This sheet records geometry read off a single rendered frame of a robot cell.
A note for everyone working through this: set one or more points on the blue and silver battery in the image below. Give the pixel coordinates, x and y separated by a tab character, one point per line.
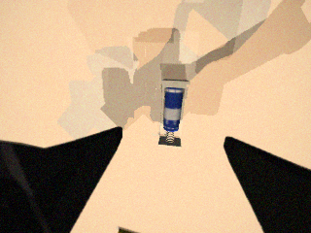
172	108

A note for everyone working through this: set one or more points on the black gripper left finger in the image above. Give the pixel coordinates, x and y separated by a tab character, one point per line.
58	180

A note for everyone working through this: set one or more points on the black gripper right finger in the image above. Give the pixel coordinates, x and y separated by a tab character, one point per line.
278	190

